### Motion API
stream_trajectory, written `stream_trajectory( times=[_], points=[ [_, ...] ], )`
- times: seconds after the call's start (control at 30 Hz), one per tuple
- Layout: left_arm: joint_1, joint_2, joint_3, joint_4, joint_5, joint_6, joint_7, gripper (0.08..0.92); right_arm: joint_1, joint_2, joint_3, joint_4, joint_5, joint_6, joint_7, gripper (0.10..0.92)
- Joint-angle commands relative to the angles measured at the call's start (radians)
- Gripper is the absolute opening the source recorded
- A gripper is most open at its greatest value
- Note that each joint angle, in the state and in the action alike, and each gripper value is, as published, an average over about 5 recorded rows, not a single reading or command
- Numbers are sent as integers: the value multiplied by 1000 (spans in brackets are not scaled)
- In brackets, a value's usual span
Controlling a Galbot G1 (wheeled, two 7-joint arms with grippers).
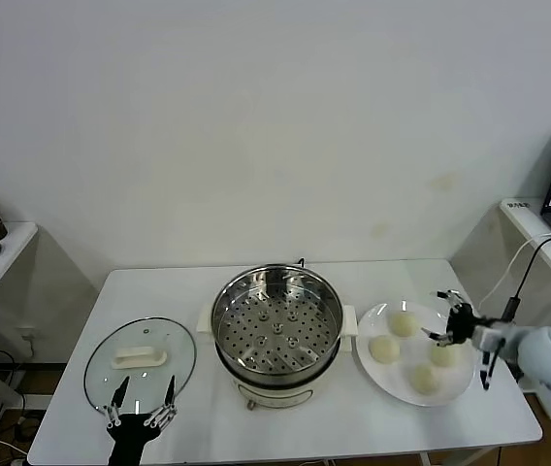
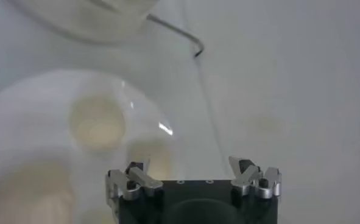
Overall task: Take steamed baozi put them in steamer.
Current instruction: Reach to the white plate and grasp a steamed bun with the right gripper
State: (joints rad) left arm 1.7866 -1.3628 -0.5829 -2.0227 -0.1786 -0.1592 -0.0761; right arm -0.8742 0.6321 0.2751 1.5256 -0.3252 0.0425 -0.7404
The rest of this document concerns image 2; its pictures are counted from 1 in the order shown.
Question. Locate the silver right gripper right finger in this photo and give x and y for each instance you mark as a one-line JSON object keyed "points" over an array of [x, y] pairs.
{"points": [[246, 179]]}

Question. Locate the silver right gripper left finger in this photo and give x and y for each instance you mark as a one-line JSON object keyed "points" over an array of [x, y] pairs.
{"points": [[143, 179]]}

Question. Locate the large white round plate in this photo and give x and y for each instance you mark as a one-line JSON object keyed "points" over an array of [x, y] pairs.
{"points": [[30, 121]]}

